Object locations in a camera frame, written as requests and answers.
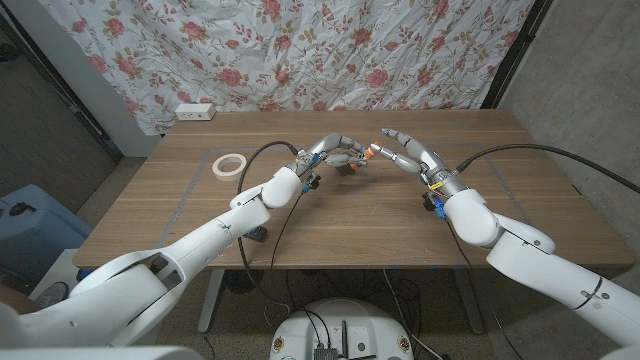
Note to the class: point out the orange and white glue stick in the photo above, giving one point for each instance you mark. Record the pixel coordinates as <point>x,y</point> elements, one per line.
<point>359,162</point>

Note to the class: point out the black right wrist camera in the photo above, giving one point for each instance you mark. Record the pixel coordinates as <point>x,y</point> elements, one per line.
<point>434,204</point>

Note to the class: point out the grey sneaker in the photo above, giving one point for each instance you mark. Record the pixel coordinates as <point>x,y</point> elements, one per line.
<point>52,294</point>

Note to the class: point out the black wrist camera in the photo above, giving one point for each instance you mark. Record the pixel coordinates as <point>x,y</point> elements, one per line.
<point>434,204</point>
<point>311,182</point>

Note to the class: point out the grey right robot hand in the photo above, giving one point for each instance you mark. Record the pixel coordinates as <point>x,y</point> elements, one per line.
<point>425,157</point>

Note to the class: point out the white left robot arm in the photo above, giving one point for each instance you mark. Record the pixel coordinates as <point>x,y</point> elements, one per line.
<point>235,220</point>

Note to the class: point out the orange glue stick cap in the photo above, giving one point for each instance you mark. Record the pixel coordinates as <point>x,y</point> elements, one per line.
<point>372,151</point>

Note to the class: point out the white power strip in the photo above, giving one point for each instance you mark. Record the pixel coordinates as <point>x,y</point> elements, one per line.
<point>195,111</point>

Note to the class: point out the white robot torso base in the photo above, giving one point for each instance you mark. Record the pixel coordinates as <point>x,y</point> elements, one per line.
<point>360,320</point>

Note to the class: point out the black TV remote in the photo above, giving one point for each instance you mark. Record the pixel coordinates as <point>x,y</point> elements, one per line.
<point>257,234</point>

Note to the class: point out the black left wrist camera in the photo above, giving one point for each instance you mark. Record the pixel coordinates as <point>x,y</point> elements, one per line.
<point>311,182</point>

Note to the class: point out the dark grey block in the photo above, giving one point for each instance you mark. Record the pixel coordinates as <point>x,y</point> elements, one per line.
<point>345,171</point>

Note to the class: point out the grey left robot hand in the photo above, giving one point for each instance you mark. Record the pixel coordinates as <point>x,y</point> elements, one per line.
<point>330,147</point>

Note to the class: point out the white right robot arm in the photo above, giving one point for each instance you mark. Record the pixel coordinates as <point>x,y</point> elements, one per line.
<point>525,245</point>

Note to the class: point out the beige masking tape roll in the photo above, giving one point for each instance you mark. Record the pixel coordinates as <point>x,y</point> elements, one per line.
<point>216,169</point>

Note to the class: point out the white table leg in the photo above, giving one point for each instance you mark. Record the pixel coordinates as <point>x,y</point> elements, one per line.
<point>210,305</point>

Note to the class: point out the grey table leg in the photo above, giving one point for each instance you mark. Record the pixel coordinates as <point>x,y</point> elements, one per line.
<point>470,305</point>

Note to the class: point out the blue plastic bin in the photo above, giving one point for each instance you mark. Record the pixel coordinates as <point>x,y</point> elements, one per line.
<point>40,225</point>

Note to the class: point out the person's bare leg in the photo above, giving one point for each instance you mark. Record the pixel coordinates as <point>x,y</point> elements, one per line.
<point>15,302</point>

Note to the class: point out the black floor fan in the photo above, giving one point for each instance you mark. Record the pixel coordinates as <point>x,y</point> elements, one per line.
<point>242,281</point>

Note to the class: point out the floral backdrop sheet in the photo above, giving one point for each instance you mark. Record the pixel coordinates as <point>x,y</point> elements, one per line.
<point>300,50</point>

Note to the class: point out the black backdrop stand pole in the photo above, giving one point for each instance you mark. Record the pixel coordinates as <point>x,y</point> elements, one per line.
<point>515,55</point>

